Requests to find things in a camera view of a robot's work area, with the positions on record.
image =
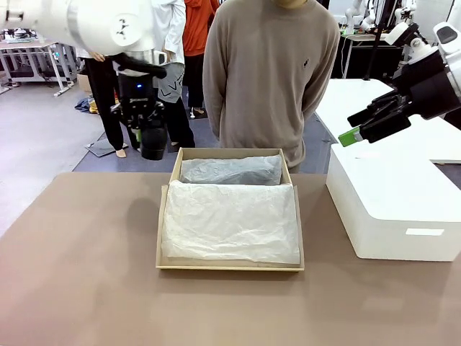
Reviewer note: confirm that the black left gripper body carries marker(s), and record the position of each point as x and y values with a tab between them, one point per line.
138	90

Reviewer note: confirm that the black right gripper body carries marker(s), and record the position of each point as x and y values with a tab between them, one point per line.
428	86

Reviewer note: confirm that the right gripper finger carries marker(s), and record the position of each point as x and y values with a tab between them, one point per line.
381	106
385	126

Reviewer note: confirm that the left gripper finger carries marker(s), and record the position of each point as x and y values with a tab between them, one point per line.
160	119
133	129

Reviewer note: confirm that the white tissue paper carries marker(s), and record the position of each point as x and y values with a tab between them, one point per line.
230	220

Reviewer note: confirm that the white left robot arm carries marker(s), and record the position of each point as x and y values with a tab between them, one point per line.
90	25

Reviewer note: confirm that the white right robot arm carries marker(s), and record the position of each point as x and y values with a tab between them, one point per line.
452	54

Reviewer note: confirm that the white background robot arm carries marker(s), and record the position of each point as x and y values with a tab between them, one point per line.
351	16

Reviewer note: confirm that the white foam box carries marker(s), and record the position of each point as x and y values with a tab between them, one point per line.
396	202

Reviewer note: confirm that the pair of black shoes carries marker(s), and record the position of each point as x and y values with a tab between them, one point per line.
230	151

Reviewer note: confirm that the white jacket person's hand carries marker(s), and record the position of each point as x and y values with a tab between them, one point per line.
98	56

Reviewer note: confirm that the white table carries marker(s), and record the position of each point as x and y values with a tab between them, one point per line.
356	97

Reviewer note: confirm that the person in white shirt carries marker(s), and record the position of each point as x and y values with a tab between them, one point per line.
176	90

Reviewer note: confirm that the person in white jacket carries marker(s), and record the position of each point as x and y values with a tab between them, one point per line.
108	108

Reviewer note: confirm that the dark flat floor board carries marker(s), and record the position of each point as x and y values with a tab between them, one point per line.
101	147

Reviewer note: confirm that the pile of clothes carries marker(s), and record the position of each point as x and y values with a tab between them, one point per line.
86	105

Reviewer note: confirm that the black background table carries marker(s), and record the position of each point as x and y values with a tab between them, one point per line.
354	54

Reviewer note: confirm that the black stand pole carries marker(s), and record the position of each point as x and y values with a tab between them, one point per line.
376	39

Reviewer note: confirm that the grey metal-legged work table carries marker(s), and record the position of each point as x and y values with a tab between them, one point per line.
32	54

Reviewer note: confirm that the white label sticker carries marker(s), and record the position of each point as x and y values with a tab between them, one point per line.
424	232

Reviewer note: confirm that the person in beige sweater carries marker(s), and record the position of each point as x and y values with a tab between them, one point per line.
266	72

